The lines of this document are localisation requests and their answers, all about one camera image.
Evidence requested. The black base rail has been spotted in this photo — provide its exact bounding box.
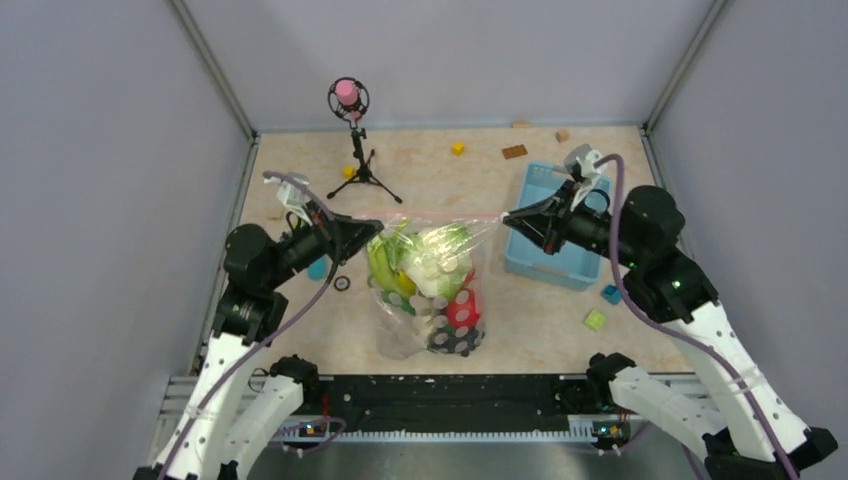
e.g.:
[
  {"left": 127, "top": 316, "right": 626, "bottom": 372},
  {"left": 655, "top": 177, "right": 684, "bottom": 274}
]
[{"left": 295, "top": 374, "right": 635, "bottom": 436}]

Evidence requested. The small tan cube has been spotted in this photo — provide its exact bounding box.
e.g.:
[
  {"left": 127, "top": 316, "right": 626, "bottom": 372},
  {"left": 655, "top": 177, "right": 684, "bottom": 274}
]
[{"left": 555, "top": 129, "right": 570, "bottom": 143}]

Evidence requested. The clear zip top bag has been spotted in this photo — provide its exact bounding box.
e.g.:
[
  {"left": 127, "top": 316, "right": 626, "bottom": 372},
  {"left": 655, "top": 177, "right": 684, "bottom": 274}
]
[{"left": 364, "top": 210, "right": 501, "bottom": 360}]

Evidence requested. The blue lego block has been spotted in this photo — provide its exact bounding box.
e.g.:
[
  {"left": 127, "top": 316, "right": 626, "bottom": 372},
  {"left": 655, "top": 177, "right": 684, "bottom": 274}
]
[{"left": 601, "top": 284, "right": 622, "bottom": 305}]

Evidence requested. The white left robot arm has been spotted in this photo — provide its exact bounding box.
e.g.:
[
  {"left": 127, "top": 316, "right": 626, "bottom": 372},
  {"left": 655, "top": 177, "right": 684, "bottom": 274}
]
[{"left": 134, "top": 171, "right": 384, "bottom": 479}]

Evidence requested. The brown brick block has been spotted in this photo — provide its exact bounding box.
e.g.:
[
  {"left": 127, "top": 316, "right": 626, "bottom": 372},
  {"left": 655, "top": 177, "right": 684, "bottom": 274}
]
[{"left": 502, "top": 144, "right": 528, "bottom": 160}]

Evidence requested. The black grape bunch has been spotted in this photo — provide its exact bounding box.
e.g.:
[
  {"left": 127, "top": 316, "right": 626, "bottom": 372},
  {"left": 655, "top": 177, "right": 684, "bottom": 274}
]
[{"left": 425, "top": 326, "right": 486, "bottom": 357}]

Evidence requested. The yellow banana pepper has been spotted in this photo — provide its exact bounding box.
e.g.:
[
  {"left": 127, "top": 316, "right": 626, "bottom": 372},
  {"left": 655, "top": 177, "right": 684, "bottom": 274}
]
[{"left": 394, "top": 270, "right": 417, "bottom": 299}]

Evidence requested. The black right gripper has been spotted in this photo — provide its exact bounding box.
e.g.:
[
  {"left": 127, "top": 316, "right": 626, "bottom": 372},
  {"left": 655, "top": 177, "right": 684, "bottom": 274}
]
[{"left": 506, "top": 177, "right": 642, "bottom": 266}]

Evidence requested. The red tomato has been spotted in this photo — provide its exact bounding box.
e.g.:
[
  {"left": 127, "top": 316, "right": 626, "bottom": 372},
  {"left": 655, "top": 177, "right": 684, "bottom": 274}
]
[{"left": 445, "top": 288, "right": 481, "bottom": 329}]

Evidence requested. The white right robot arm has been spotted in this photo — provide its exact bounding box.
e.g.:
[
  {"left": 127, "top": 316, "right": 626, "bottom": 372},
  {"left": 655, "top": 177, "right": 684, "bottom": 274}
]
[{"left": 501, "top": 145, "right": 838, "bottom": 479}]

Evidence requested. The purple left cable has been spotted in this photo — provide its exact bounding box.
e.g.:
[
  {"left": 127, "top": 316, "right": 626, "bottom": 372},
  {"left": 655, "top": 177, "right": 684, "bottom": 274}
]
[{"left": 155, "top": 170, "right": 349, "bottom": 480}]

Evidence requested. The white cauliflower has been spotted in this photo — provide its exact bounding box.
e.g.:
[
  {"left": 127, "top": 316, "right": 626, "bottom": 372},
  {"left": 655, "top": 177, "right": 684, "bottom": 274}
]
[{"left": 400, "top": 223, "right": 473, "bottom": 300}]

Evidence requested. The light blue plastic basket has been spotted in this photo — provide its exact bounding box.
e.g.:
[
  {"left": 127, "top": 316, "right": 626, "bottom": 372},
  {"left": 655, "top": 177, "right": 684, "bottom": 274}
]
[{"left": 505, "top": 162, "right": 600, "bottom": 291}]

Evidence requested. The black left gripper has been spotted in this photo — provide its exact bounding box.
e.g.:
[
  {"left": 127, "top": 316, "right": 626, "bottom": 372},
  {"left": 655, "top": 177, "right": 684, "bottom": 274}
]
[{"left": 265, "top": 196, "right": 383, "bottom": 287}]

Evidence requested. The teal silicone tool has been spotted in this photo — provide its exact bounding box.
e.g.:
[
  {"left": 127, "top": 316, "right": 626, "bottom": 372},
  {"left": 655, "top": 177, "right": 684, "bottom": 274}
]
[{"left": 307, "top": 256, "right": 328, "bottom": 281}]

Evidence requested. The pink microphone on tripod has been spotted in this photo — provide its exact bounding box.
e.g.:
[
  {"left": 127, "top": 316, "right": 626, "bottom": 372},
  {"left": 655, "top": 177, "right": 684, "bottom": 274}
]
[{"left": 326, "top": 76, "right": 403, "bottom": 204}]

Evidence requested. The light green lego brick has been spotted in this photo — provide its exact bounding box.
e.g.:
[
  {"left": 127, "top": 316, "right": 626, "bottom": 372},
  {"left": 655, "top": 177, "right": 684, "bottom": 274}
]
[{"left": 583, "top": 309, "right": 607, "bottom": 332}]

